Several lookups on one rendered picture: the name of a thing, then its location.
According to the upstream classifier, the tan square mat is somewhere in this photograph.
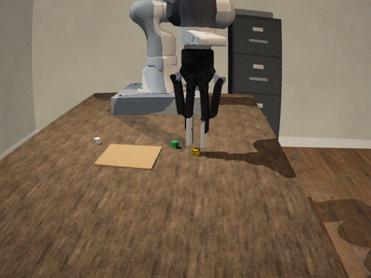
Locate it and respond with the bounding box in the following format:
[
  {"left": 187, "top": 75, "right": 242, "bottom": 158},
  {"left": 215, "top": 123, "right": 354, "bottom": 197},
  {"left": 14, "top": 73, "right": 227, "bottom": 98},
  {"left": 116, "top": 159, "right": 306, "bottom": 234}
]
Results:
[{"left": 94, "top": 144, "right": 162, "bottom": 170}]

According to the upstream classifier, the green die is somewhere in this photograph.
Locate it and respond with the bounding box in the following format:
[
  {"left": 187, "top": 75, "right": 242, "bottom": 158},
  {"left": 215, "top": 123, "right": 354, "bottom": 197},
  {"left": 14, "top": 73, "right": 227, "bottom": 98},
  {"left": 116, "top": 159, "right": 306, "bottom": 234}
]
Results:
[{"left": 171, "top": 140, "right": 179, "bottom": 149}]

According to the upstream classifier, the grey die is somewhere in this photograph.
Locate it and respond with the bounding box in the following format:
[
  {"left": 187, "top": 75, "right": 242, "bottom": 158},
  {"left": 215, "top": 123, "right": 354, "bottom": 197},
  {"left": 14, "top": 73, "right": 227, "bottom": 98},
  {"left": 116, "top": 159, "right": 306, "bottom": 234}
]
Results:
[{"left": 94, "top": 137, "right": 101, "bottom": 145}]

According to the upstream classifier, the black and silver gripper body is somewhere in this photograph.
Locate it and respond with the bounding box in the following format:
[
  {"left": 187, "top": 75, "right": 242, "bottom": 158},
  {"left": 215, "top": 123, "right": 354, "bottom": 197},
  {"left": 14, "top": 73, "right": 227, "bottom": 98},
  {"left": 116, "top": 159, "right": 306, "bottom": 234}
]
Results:
[{"left": 180, "top": 49, "right": 216, "bottom": 86}]

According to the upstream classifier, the yellow die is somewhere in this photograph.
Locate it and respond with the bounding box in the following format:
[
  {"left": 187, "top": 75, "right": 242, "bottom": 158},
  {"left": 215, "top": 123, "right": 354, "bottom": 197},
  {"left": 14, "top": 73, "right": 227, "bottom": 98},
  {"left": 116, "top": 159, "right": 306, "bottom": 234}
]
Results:
[{"left": 191, "top": 148, "right": 200, "bottom": 156}]

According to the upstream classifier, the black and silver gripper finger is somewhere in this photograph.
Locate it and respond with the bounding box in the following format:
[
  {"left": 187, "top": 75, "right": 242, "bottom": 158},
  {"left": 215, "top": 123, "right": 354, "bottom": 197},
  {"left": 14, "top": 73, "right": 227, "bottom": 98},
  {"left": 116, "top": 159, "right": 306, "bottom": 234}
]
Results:
[
  {"left": 197, "top": 72, "right": 225, "bottom": 148},
  {"left": 170, "top": 72, "right": 196, "bottom": 146}
]

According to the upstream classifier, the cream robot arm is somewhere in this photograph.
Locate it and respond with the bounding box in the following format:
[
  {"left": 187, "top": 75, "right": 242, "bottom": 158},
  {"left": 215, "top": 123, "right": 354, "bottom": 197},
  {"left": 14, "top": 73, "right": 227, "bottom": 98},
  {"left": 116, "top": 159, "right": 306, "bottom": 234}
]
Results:
[{"left": 129, "top": 0, "right": 235, "bottom": 94}]

